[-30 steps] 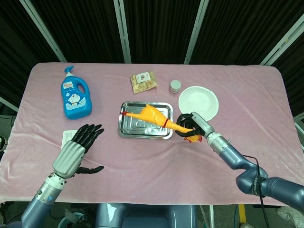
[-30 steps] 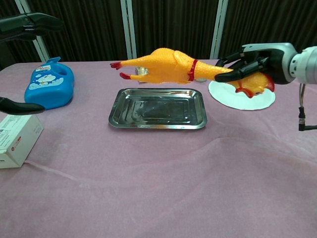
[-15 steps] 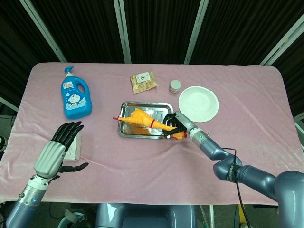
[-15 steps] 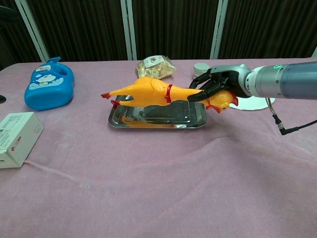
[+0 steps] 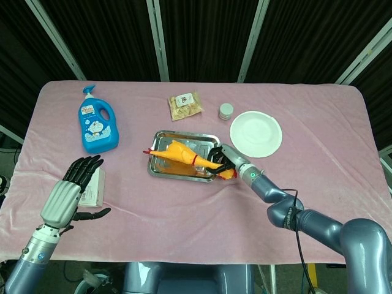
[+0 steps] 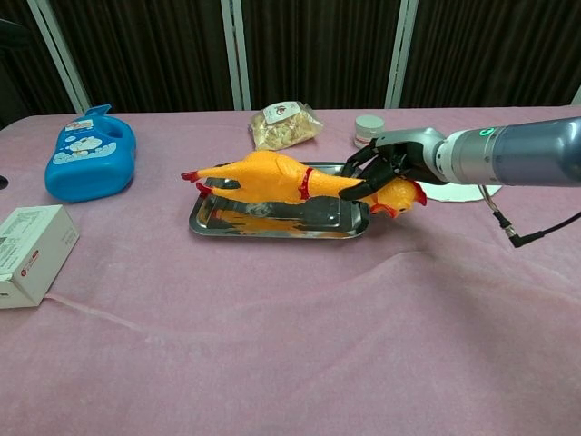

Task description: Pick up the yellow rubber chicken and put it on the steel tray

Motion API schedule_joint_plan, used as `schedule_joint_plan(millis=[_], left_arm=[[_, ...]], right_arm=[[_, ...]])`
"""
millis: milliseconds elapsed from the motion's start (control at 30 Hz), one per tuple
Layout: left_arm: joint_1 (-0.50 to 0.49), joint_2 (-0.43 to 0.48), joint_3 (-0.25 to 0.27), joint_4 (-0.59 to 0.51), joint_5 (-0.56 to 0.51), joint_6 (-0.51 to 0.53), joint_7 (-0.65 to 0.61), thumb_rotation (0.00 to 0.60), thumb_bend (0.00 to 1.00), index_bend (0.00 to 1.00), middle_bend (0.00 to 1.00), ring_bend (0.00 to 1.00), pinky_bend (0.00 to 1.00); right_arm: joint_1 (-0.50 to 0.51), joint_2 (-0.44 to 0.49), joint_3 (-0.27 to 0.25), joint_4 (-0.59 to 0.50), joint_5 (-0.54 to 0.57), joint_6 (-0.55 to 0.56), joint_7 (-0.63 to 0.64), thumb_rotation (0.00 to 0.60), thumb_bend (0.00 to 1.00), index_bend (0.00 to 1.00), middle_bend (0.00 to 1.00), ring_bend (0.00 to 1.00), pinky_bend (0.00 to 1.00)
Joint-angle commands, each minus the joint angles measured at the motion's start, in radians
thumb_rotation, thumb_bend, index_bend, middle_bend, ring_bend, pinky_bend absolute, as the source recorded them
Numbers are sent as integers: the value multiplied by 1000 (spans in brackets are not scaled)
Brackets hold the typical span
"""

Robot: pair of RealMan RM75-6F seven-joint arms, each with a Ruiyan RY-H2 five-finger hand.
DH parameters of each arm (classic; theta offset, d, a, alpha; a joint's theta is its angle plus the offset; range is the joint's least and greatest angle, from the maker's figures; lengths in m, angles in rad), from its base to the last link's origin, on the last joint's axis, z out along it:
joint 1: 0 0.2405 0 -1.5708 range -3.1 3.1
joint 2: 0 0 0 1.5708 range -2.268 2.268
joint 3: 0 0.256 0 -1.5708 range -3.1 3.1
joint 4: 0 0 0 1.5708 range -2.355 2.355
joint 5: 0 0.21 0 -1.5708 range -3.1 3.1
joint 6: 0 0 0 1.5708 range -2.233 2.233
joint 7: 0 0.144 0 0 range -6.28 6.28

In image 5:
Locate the yellow rubber chicken toy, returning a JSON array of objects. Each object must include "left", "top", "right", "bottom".
[{"left": 142, "top": 139, "right": 238, "bottom": 181}]

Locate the white partition post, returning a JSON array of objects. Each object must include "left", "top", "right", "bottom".
[
  {"left": 146, "top": 0, "right": 170, "bottom": 82},
  {"left": 335, "top": 27, "right": 392, "bottom": 85},
  {"left": 237, "top": 0, "right": 270, "bottom": 83},
  {"left": 26, "top": 0, "right": 86, "bottom": 81}
]

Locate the white paper plate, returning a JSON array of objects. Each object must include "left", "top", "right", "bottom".
[{"left": 230, "top": 110, "right": 283, "bottom": 159}]

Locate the small white lidded jar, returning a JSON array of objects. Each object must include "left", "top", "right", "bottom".
[{"left": 218, "top": 103, "right": 234, "bottom": 121}]

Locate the pink tablecloth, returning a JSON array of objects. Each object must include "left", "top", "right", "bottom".
[{"left": 0, "top": 80, "right": 392, "bottom": 266}]

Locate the blue cartoon shampoo bottle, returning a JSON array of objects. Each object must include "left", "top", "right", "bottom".
[{"left": 78, "top": 85, "right": 119, "bottom": 155}]

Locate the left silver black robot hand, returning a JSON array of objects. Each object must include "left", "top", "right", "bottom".
[{"left": 40, "top": 154, "right": 111, "bottom": 229}]

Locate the grey robot torso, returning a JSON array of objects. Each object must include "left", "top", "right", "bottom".
[{"left": 122, "top": 262, "right": 255, "bottom": 294}]

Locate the clear bag of snacks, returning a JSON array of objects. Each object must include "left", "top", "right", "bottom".
[{"left": 167, "top": 89, "right": 205, "bottom": 121}]

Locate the stainless steel rectangular tray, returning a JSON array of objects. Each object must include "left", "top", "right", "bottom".
[{"left": 147, "top": 130, "right": 221, "bottom": 184}]

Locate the white bucket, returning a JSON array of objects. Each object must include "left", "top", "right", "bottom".
[{"left": 74, "top": 269, "right": 123, "bottom": 294}]

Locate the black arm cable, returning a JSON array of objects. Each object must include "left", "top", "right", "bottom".
[{"left": 280, "top": 188, "right": 316, "bottom": 294}]

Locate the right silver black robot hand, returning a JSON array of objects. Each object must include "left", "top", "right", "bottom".
[{"left": 206, "top": 143, "right": 249, "bottom": 175}]

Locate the white cardboard box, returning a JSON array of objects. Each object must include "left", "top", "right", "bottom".
[{"left": 78, "top": 167, "right": 106, "bottom": 208}]

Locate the dark ribbed partition panel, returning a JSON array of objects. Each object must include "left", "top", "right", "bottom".
[
  {"left": 159, "top": 0, "right": 263, "bottom": 83},
  {"left": 244, "top": 0, "right": 392, "bottom": 84},
  {"left": 38, "top": 0, "right": 163, "bottom": 82},
  {"left": 0, "top": 0, "right": 77, "bottom": 148}
]

